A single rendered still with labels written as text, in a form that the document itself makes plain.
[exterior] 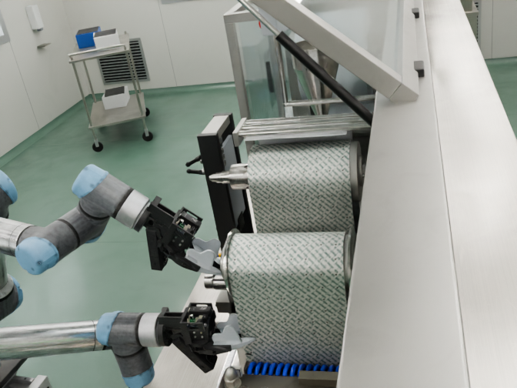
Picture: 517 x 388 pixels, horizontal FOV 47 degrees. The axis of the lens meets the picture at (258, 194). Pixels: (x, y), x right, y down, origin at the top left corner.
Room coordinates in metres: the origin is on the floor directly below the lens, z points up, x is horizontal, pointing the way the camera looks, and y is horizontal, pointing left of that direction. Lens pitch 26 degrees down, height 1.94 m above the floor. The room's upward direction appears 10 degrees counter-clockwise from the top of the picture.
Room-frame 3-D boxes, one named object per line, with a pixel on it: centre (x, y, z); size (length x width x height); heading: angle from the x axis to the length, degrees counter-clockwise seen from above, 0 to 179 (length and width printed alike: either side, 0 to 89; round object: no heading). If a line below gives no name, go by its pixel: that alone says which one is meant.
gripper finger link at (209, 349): (1.02, 0.15, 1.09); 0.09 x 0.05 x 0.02; 72
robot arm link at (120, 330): (1.10, 0.36, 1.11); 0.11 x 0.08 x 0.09; 73
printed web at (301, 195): (1.17, -0.08, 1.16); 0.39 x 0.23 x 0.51; 163
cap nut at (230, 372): (0.96, 0.12, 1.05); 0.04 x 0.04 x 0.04
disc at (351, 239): (1.01, -0.17, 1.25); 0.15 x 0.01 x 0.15; 163
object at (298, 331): (0.99, -0.02, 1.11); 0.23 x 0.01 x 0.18; 73
